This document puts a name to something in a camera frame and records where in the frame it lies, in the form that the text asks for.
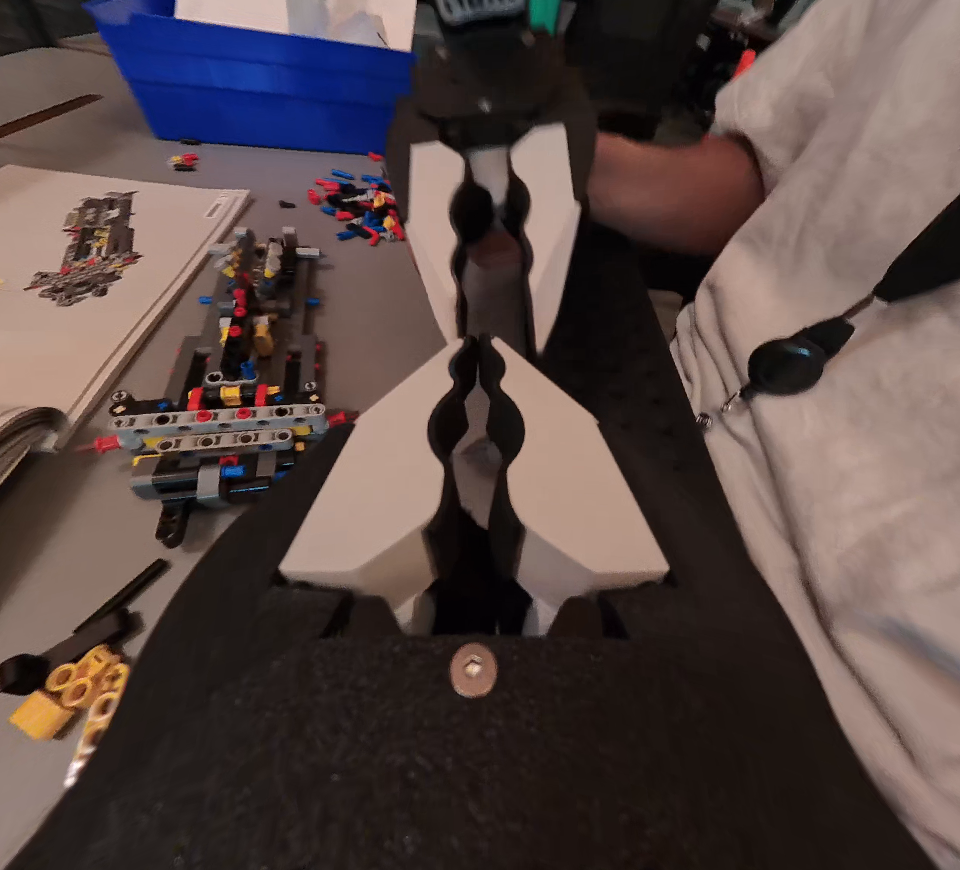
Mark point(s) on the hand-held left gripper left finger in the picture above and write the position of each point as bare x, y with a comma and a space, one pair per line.
360, 510

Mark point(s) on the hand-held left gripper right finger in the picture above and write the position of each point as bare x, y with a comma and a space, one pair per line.
592, 510

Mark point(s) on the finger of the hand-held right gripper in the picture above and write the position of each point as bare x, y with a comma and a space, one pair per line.
431, 210
555, 210

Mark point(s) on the grey lego car chassis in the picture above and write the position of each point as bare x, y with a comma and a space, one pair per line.
217, 420

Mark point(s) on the person's right forearm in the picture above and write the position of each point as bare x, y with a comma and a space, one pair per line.
675, 195

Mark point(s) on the pile of mixed lego pins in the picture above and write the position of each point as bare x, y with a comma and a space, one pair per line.
360, 206

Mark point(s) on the black lego axle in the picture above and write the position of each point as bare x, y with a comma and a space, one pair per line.
127, 592

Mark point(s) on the small red yellow lego pins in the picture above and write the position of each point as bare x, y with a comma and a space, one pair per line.
184, 163

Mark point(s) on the lego instruction booklet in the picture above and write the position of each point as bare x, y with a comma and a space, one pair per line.
112, 330

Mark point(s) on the black curved lego liftarm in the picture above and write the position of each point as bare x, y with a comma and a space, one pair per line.
75, 645

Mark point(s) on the pile of yellow lego pieces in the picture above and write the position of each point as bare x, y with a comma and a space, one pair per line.
60, 682

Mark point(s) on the person's right hand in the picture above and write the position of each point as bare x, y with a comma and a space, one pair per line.
499, 253

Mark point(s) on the black office chair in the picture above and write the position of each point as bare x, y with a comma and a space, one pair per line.
660, 22

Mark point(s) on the blue plastic bin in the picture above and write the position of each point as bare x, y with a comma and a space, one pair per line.
262, 97

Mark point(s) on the orange traffic cone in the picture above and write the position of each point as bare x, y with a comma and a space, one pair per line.
744, 64

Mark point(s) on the person's white shirt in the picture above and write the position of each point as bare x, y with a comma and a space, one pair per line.
840, 510

